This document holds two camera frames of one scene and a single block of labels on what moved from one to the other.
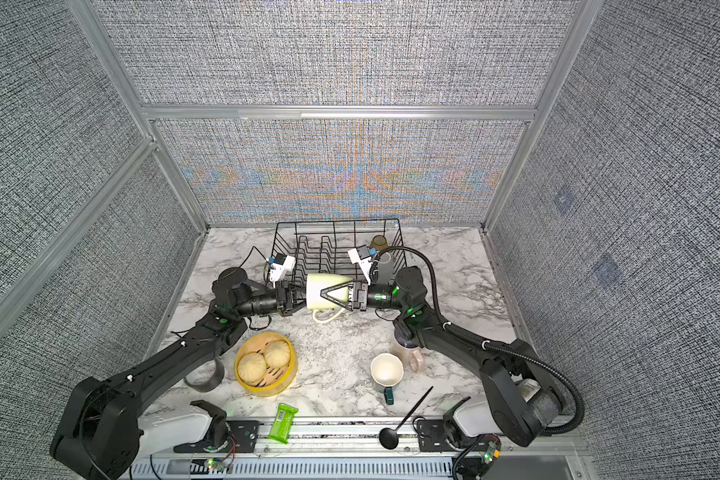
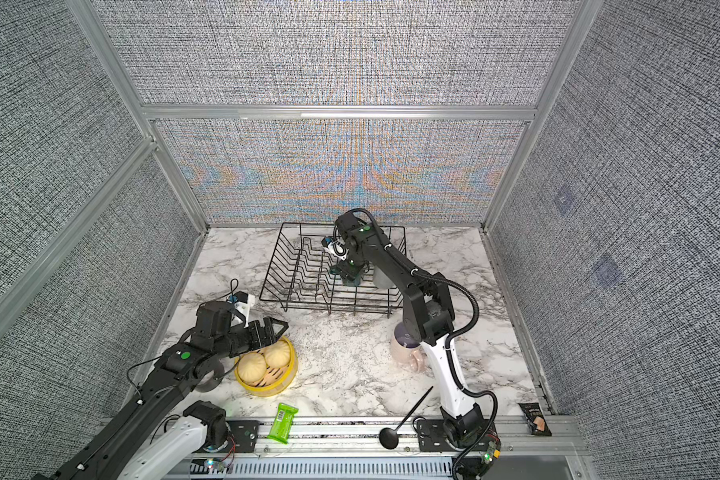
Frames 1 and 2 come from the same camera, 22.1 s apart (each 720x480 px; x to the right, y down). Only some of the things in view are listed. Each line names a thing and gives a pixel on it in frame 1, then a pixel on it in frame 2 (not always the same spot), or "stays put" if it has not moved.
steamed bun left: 252,368 stays put
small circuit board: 493,451 stays put
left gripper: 284,298 → 269,332
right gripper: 359,295 → 347,270
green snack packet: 282,423 stays put
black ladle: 389,437 stays put
